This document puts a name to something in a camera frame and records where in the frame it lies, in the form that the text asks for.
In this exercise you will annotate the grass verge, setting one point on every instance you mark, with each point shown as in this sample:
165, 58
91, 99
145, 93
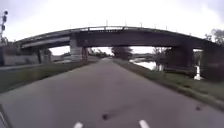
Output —
186, 81
30, 75

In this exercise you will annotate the concrete bridge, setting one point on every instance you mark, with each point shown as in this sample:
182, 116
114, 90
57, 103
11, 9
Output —
133, 36

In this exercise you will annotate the signal pole with lights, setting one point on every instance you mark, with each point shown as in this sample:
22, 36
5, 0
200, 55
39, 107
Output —
3, 26

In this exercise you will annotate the trees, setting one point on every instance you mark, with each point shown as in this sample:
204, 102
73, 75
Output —
217, 36

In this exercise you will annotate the robot's own part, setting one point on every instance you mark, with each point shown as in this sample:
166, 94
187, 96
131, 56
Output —
78, 125
143, 124

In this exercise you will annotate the grey asphalt path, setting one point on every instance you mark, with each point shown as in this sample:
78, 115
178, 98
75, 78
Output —
110, 93

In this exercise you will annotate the water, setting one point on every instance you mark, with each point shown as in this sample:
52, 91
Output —
146, 64

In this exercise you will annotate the trees beyond bridge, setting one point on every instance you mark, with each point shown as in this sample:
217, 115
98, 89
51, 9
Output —
121, 52

